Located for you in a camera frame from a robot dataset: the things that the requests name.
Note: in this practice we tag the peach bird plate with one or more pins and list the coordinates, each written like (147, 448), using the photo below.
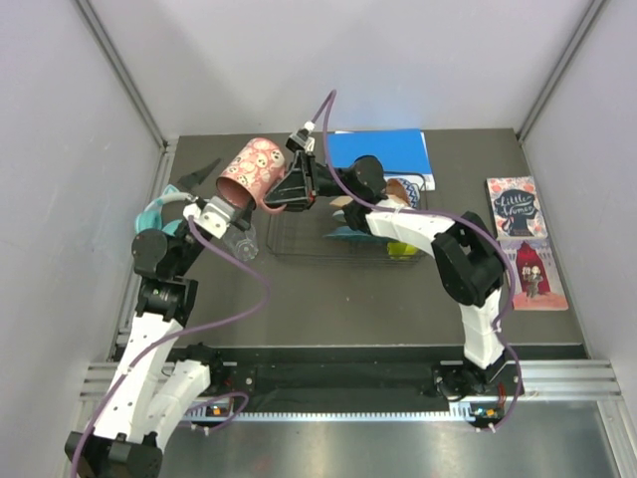
(340, 201)

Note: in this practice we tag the teal cat ear headphones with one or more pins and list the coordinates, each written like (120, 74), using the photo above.
(150, 218)

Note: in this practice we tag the red patterned small bowl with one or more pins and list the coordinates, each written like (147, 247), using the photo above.
(403, 190)

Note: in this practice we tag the pink ghost mug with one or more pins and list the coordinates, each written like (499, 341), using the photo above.
(249, 176)

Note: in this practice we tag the white watermelon plate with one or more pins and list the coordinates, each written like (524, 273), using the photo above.
(338, 216)

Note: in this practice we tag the lime green bowl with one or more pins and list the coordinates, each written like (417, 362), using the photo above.
(401, 251)

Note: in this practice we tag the black wire dish rack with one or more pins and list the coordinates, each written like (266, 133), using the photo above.
(298, 237)

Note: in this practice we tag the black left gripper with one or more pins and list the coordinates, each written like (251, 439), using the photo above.
(244, 218)

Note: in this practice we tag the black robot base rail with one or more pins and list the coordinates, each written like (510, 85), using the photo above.
(342, 380)

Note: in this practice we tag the clear plastic cup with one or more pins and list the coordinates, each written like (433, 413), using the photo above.
(242, 244)

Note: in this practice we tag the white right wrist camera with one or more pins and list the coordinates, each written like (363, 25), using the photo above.
(302, 138)

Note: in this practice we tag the teal scalloped plate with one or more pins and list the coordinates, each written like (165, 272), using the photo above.
(344, 233)

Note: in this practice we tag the blue folder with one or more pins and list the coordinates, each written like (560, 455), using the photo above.
(400, 151)

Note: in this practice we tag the red illustrated book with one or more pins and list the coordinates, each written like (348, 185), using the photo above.
(537, 282)

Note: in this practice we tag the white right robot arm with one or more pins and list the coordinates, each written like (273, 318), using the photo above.
(466, 254)

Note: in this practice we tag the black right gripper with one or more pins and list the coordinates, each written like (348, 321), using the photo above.
(299, 190)

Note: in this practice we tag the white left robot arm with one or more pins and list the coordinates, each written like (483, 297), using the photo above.
(128, 432)

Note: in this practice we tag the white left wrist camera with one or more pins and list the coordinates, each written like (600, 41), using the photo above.
(214, 216)

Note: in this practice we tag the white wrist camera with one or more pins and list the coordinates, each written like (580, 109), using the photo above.
(214, 216)
(302, 138)

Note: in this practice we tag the Little Women book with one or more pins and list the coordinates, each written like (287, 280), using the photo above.
(515, 208)

